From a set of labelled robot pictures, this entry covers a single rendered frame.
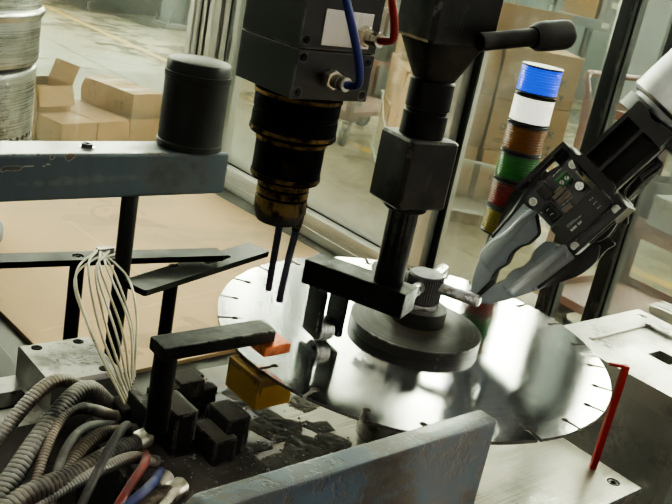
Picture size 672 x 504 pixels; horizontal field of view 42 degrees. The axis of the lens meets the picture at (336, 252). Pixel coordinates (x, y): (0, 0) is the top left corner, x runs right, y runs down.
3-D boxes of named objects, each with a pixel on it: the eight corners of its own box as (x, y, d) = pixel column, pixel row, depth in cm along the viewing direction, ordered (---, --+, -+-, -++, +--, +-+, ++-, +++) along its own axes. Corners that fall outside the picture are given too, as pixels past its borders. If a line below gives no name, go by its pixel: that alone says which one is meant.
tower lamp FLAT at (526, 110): (525, 117, 100) (532, 91, 99) (557, 128, 96) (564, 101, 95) (499, 116, 97) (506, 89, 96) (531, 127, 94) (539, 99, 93)
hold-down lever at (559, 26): (506, 46, 65) (516, 7, 64) (574, 65, 60) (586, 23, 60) (431, 37, 60) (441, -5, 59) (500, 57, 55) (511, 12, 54)
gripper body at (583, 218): (504, 191, 70) (622, 78, 66) (527, 195, 77) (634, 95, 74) (571, 263, 68) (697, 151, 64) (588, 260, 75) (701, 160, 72)
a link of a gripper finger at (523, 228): (434, 275, 74) (515, 198, 71) (454, 272, 79) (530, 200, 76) (459, 303, 73) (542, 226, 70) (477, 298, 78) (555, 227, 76)
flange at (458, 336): (478, 376, 69) (486, 347, 68) (339, 342, 70) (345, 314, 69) (478, 322, 79) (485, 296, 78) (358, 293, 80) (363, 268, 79)
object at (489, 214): (497, 223, 104) (503, 199, 103) (527, 237, 101) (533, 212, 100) (472, 226, 101) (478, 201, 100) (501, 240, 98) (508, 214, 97)
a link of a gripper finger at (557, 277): (512, 261, 75) (589, 190, 73) (516, 260, 77) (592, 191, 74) (549, 302, 74) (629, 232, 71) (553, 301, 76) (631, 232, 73)
